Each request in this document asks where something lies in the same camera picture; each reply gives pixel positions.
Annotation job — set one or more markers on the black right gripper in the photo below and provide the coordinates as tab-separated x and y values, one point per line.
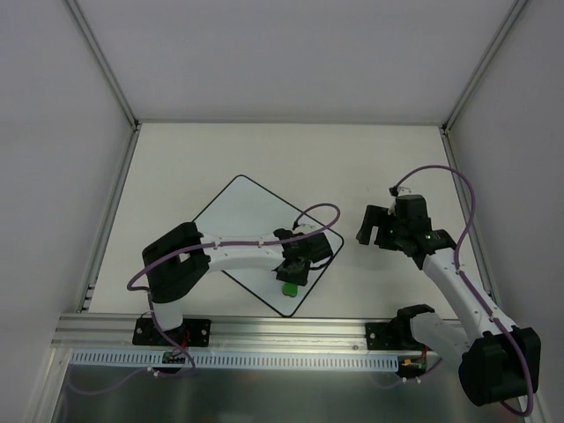
382	226

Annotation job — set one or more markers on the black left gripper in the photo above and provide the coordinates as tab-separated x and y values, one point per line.
292	272

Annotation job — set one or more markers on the green bone-shaped eraser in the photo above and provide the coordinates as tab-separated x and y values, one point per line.
290	290

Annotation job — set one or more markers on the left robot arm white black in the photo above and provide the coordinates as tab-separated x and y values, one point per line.
176	262

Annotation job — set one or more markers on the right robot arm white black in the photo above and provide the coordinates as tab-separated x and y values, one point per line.
496	360

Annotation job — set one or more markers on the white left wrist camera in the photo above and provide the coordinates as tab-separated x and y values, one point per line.
304	228

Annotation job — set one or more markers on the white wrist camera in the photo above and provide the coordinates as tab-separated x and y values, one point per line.
304	228
398	191

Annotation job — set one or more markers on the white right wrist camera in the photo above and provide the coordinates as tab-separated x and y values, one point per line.
398	191

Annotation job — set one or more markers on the right aluminium frame post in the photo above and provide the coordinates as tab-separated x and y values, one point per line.
507	26

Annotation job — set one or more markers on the aluminium frame post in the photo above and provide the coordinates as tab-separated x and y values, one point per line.
85	29
507	26

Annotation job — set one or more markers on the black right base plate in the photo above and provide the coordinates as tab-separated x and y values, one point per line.
389	336

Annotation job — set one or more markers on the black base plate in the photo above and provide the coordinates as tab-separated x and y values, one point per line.
389	336
193	332

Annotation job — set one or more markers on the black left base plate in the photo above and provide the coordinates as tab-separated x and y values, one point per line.
193	332

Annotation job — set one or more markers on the left aluminium frame post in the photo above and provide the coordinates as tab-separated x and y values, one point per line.
85	29

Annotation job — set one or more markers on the aluminium mounting rail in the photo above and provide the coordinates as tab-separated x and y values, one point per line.
228	333

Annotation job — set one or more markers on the white slotted cable duct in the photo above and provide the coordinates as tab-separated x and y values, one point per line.
359	362

